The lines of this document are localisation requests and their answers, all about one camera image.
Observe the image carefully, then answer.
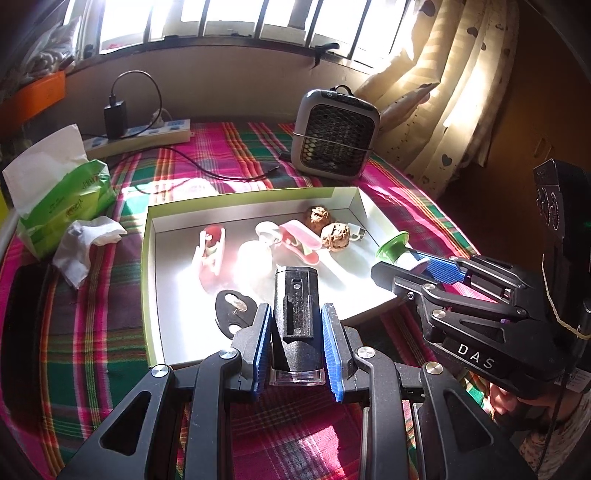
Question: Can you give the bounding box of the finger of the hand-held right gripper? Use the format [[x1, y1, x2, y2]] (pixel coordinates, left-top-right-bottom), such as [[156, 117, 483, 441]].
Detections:
[[370, 262, 527, 344], [409, 251, 536, 301]]

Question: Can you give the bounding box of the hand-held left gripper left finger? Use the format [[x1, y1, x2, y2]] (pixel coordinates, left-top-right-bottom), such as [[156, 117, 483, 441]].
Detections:
[[58, 302, 273, 480]]

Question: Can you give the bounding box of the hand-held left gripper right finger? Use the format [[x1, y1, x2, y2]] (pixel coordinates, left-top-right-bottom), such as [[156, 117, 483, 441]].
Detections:
[[321, 302, 536, 480]]

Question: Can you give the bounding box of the green and pink suction knob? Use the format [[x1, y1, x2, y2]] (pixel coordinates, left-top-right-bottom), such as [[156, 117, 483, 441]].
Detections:
[[375, 232, 430, 278]]

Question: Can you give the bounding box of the black bike light clear lens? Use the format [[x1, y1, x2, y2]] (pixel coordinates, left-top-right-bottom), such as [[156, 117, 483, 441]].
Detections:
[[268, 267, 326, 386]]

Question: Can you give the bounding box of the black oval plastic gadget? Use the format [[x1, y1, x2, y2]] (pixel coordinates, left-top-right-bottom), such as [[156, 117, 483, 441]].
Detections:
[[215, 290, 259, 340]]

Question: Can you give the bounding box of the green and white cardboard box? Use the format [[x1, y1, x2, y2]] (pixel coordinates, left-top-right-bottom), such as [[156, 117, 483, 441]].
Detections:
[[142, 186, 444, 369]]

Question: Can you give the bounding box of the light pink plastic clip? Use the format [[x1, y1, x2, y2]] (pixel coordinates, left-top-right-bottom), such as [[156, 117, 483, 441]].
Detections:
[[279, 220, 322, 265]]

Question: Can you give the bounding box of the dusty pink plastic clip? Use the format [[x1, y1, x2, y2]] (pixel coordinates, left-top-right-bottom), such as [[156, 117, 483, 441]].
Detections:
[[193, 224, 227, 278]]

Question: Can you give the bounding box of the grey round knob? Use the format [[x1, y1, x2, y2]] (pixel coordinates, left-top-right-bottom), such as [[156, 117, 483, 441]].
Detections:
[[255, 222, 282, 247]]

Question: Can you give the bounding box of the person's right forearm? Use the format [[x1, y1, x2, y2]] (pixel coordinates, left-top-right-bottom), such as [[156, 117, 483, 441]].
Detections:
[[517, 406, 591, 480]]

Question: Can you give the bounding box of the person's right hand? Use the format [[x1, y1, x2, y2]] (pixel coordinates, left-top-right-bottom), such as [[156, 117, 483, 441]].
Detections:
[[489, 383, 559, 432]]

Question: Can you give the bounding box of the grey portable space heater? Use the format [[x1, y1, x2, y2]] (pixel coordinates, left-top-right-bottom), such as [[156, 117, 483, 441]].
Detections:
[[290, 85, 382, 180]]

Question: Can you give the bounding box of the pink green plaid blanket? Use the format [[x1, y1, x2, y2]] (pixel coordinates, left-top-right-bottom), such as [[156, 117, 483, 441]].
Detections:
[[0, 121, 522, 480]]

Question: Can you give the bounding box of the cream dotted pillow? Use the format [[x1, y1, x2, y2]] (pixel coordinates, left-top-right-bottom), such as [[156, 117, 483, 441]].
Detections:
[[355, 80, 439, 134]]

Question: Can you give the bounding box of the cream heart print curtain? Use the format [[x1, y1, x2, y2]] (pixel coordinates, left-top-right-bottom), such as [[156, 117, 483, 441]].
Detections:
[[355, 0, 527, 199]]

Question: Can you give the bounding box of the crumpled white tissue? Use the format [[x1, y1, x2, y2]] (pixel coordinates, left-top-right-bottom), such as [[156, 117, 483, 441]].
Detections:
[[52, 217, 127, 289]]

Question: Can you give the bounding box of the black window latch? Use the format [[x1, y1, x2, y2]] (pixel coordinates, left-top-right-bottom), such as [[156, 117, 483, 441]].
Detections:
[[311, 41, 340, 70]]

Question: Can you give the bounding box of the long black hairbrush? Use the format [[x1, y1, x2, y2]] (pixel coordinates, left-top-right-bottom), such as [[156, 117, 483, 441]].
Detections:
[[7, 263, 51, 342]]

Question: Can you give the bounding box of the white power strip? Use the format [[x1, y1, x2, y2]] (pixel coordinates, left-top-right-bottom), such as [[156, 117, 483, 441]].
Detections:
[[83, 119, 192, 160]]

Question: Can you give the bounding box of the green tissue pack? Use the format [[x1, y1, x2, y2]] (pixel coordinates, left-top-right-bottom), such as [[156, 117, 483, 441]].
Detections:
[[2, 124, 117, 259]]

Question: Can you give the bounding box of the black charger adapter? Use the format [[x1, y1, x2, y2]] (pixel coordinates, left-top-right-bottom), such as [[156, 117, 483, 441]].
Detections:
[[104, 96, 127, 139]]

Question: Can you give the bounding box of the metal window grille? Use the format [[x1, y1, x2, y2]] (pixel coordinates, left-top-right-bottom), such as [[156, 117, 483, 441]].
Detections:
[[60, 0, 419, 70]]

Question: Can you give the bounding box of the orange box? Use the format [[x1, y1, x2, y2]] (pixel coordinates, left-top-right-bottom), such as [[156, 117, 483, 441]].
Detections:
[[0, 70, 66, 125]]

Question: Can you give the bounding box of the pile of plastic bags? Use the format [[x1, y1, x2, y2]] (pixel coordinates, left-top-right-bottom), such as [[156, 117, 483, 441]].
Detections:
[[21, 21, 77, 77]]

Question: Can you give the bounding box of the black charger cable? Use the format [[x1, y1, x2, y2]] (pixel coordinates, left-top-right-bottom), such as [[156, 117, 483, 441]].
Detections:
[[111, 70, 282, 181]]

